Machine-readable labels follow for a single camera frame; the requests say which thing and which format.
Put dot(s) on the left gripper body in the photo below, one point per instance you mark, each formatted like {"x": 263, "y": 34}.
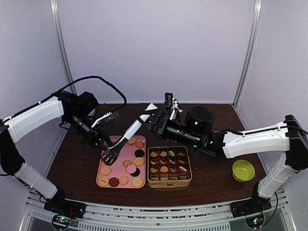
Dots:
{"x": 90, "y": 138}

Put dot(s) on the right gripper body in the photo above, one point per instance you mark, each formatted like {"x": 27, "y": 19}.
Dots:
{"x": 163, "y": 118}

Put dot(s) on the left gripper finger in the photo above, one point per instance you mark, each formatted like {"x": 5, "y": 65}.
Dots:
{"x": 106, "y": 137}
{"x": 100, "y": 146}

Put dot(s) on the silver white tongs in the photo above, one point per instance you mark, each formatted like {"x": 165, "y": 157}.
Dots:
{"x": 112, "y": 153}

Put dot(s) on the gold cookie tin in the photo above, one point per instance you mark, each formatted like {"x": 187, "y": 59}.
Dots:
{"x": 165, "y": 171}

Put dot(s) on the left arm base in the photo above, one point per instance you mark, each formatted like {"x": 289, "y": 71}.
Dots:
{"x": 64, "y": 216}

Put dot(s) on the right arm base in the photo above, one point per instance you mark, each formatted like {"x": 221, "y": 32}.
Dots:
{"x": 252, "y": 210}

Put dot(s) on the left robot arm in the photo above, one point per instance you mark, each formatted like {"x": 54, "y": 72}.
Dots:
{"x": 69, "y": 108}

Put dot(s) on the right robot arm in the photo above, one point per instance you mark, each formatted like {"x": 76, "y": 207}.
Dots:
{"x": 287, "y": 136}

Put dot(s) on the swirl butter cookie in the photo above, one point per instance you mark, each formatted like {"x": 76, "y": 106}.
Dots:
{"x": 139, "y": 145}
{"x": 126, "y": 163}

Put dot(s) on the black sandwich cookie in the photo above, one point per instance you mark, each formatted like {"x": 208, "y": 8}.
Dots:
{"x": 139, "y": 153}

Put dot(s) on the round cookie red mark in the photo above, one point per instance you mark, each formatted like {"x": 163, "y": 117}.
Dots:
{"x": 103, "y": 181}

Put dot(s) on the pink plastic tray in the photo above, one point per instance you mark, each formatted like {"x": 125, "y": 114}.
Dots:
{"x": 118, "y": 171}

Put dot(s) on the dark red round cookie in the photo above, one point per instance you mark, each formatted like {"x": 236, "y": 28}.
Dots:
{"x": 113, "y": 182}

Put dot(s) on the black cookie lower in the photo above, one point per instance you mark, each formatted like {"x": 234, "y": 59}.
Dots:
{"x": 136, "y": 173}

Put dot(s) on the round embossed cookie bottom right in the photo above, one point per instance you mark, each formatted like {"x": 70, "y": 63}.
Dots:
{"x": 137, "y": 182}

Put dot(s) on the green bowl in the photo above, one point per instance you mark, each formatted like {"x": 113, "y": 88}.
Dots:
{"x": 243, "y": 171}

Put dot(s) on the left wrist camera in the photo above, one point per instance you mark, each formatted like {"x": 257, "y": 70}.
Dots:
{"x": 106, "y": 119}

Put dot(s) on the aluminium front rail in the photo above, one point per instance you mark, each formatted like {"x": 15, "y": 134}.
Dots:
{"x": 101, "y": 217}

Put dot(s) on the right frame post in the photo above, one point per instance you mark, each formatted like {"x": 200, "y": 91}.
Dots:
{"x": 252, "y": 42}

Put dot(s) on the frame post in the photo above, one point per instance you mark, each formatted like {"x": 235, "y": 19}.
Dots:
{"x": 60, "y": 38}
{"x": 252, "y": 42}

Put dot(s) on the left frame post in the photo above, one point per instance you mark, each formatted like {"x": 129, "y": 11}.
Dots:
{"x": 60, "y": 38}

